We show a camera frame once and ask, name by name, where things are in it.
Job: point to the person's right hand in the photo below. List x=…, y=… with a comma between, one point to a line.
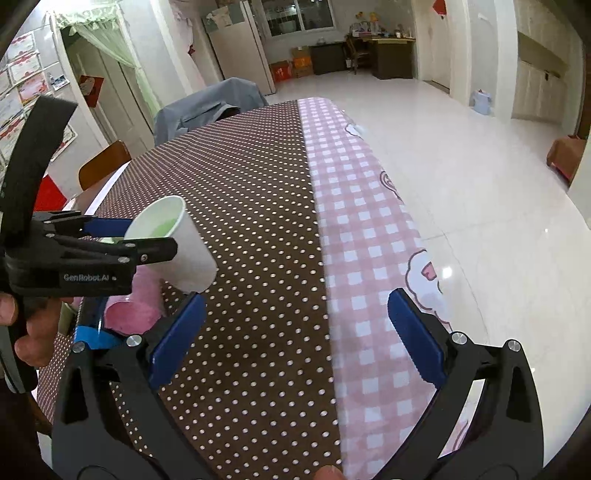
x=329, y=472

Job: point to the grey cloth covered chair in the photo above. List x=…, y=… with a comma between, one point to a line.
x=216, y=102

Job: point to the dark wooden desk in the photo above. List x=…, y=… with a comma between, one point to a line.
x=392, y=58

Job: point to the white paper cup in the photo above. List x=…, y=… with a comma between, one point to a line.
x=193, y=268

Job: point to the red gift bag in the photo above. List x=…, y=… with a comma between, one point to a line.
x=49, y=196

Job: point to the blue trash bin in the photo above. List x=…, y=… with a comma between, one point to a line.
x=482, y=102

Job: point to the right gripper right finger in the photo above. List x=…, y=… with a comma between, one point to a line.
x=484, y=420

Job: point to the brown polka dot tablecloth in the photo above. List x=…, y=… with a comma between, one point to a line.
x=255, y=392

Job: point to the white refrigerator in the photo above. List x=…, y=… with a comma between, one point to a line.
x=237, y=46

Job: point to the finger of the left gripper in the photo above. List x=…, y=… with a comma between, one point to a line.
x=79, y=252
x=78, y=226

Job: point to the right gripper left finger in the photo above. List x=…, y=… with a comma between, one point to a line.
x=109, y=420

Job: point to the pink checkered tablecloth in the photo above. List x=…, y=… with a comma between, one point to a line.
x=370, y=247

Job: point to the person's left hand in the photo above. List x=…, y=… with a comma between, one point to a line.
x=36, y=347

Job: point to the green lace door curtain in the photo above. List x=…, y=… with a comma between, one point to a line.
x=102, y=25

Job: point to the orange cardboard box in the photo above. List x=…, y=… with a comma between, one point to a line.
x=302, y=63

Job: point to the pink plastic cup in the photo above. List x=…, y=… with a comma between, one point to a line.
x=139, y=311

